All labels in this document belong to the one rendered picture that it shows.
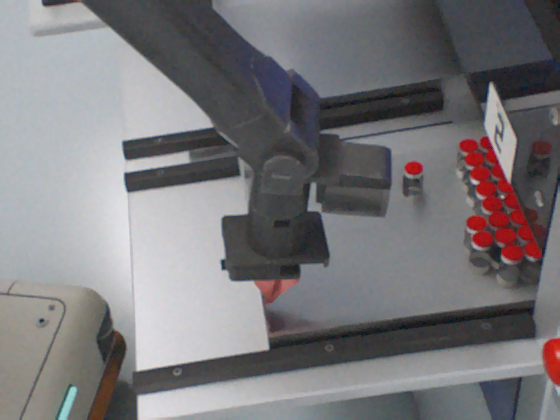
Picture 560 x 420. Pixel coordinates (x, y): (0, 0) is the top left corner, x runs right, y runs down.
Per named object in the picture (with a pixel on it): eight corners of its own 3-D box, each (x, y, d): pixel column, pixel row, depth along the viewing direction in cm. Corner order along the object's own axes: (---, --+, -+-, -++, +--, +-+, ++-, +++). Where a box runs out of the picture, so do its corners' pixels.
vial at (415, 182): (419, 186, 114) (421, 160, 111) (424, 200, 113) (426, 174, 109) (400, 189, 114) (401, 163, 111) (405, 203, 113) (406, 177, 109)
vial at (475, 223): (480, 240, 108) (484, 212, 104) (486, 256, 106) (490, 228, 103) (460, 243, 108) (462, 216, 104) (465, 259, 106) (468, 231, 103)
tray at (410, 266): (525, 132, 118) (529, 110, 116) (611, 310, 101) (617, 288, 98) (240, 177, 118) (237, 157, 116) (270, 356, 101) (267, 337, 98)
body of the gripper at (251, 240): (329, 271, 96) (337, 221, 91) (226, 277, 95) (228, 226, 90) (318, 222, 100) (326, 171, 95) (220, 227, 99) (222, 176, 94)
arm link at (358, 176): (270, 75, 85) (264, 155, 81) (403, 83, 85) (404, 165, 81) (263, 155, 95) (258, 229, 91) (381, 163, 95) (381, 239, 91)
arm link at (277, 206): (253, 130, 90) (250, 173, 86) (328, 135, 90) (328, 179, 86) (250, 182, 95) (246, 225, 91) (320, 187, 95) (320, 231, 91)
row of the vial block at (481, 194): (472, 164, 115) (476, 136, 112) (522, 286, 103) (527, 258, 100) (453, 167, 115) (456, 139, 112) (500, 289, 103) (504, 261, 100)
